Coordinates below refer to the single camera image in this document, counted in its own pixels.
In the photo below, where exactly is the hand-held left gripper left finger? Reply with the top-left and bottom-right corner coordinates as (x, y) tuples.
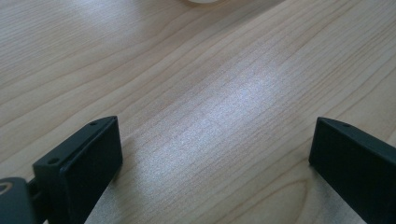
(32, 115), (123, 224)

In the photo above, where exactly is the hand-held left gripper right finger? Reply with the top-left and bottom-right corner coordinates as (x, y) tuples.
(308, 116), (396, 224)

